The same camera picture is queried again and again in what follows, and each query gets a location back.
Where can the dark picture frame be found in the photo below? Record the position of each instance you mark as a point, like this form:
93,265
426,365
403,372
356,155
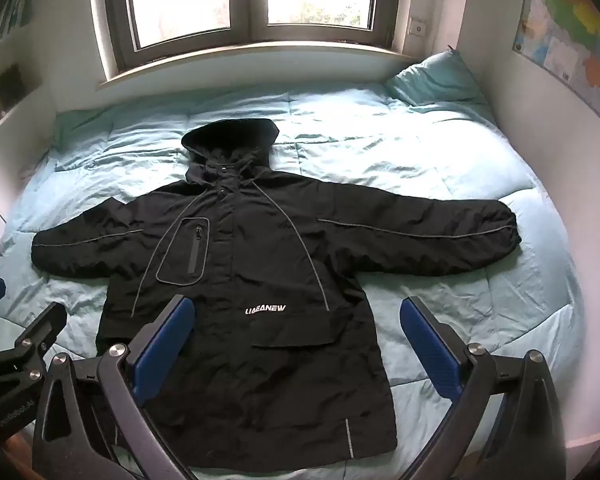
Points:
9,86

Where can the grey framed window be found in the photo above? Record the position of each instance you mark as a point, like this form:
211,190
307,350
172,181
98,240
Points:
250,5

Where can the colourful wall map poster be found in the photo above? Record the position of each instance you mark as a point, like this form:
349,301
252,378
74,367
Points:
575,35

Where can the light blue quilt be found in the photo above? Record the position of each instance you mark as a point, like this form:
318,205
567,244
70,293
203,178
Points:
390,160

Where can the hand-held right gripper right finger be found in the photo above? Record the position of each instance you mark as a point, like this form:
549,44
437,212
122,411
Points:
430,350

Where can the black hooded jacket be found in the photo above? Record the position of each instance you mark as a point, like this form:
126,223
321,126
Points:
260,270

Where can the white wall shelf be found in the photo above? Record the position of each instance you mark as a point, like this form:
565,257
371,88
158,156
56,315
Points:
5,60

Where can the light blue pillow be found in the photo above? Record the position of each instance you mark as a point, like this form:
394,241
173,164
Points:
437,80

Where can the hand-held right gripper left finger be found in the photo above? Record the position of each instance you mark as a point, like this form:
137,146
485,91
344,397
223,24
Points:
164,347

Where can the white wall switch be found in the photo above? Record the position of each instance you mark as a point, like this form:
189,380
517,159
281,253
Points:
418,27

